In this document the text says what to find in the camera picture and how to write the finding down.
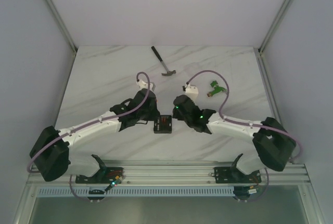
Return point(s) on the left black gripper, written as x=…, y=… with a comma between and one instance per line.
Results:
x=152, y=110

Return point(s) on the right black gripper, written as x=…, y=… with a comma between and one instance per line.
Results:
x=176, y=114

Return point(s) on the black fuse box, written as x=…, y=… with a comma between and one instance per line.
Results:
x=163, y=124

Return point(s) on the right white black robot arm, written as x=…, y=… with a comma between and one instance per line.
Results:
x=273, y=145

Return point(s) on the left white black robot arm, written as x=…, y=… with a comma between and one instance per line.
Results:
x=55, y=152

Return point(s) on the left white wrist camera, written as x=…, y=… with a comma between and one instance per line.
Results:
x=144, y=85

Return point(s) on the claw hammer black handle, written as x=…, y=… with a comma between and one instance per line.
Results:
x=167, y=71

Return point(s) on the aluminium mounting rail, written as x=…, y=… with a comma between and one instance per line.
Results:
x=197, y=173

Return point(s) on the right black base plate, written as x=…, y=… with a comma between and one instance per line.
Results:
x=223, y=175

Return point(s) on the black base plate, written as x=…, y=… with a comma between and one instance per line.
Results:
x=223, y=175
x=103, y=176

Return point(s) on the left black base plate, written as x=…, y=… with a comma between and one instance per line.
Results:
x=103, y=176

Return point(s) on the right aluminium frame post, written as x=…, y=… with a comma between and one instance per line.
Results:
x=275, y=24

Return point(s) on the aluminium frame post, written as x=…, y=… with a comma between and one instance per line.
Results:
x=61, y=25
x=275, y=24

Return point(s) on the grey slotted cable duct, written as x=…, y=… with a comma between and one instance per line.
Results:
x=172, y=191

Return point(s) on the left aluminium frame post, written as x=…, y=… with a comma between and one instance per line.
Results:
x=61, y=25

